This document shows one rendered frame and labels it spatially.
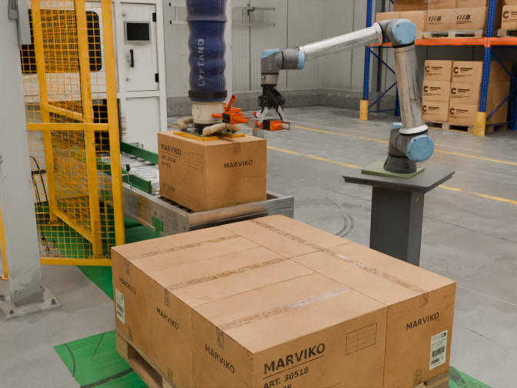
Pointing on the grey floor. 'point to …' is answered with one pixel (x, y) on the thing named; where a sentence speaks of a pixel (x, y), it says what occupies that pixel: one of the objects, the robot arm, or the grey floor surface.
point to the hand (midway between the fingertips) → (271, 124)
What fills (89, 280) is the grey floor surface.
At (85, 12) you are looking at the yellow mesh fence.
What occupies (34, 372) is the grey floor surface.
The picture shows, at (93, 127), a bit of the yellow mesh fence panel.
